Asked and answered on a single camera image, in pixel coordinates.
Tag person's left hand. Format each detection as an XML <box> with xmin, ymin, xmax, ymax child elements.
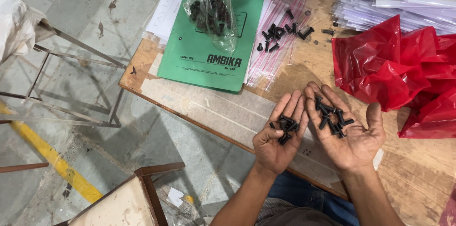
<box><xmin>252</xmin><ymin>89</ymin><xmax>309</xmax><ymax>175</ymax></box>

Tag person's right hand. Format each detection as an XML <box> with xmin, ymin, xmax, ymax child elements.
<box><xmin>304</xmin><ymin>81</ymin><xmax>387</xmax><ymax>173</ymax></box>

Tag handful of black screws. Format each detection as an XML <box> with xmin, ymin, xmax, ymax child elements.
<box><xmin>315</xmin><ymin>96</ymin><xmax>355</xmax><ymax>139</ymax></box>
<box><xmin>269</xmin><ymin>114</ymin><xmax>300</xmax><ymax>146</ymax></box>

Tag person's blue jeans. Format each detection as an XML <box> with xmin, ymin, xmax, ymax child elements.
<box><xmin>267</xmin><ymin>171</ymin><xmax>360</xmax><ymax>226</ymax></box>

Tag person's grey shirt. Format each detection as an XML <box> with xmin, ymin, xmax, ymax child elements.
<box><xmin>255</xmin><ymin>198</ymin><xmax>343</xmax><ymax>226</ymax></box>

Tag pile of clear zip bags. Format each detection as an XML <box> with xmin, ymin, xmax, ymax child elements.
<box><xmin>246</xmin><ymin>0</ymin><xmax>311</xmax><ymax>88</ymax></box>

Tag heap of red plastic bags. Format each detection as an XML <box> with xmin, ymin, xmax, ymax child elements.
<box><xmin>331</xmin><ymin>14</ymin><xmax>456</xmax><ymax>140</ymax></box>

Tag white paper scrap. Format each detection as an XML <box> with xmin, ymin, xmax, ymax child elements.
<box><xmin>166</xmin><ymin>187</ymin><xmax>185</xmax><ymax>208</ymax></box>

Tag pile of black screws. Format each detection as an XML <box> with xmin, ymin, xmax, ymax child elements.
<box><xmin>257</xmin><ymin>8</ymin><xmax>315</xmax><ymax>53</ymax></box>

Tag green cardboard file folder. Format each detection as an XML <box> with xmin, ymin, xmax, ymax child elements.
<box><xmin>157</xmin><ymin>0</ymin><xmax>269</xmax><ymax>94</ymax></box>

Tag stack of white printed packets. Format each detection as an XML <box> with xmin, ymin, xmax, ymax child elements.
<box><xmin>331</xmin><ymin>0</ymin><xmax>456</xmax><ymax>36</ymax></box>

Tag bagged black screws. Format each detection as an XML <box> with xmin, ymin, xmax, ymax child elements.
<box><xmin>188</xmin><ymin>0</ymin><xmax>232</xmax><ymax>37</ymax></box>

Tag wooden stool with pale seat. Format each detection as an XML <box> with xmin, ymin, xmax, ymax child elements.
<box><xmin>53</xmin><ymin>162</ymin><xmax>186</xmax><ymax>226</ymax></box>

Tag white paper in plastic sleeve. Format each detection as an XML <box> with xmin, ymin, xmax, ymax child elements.
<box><xmin>143</xmin><ymin>0</ymin><xmax>186</xmax><ymax>46</ymax></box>

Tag brown wooden bar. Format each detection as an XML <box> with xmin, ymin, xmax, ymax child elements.
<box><xmin>0</xmin><ymin>162</ymin><xmax>50</xmax><ymax>174</ymax></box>

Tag white sack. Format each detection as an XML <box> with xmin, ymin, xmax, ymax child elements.
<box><xmin>0</xmin><ymin>0</ymin><xmax>48</xmax><ymax>63</ymax></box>

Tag metal stool frame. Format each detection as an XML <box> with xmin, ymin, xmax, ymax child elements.
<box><xmin>0</xmin><ymin>19</ymin><xmax>128</xmax><ymax>129</ymax></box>

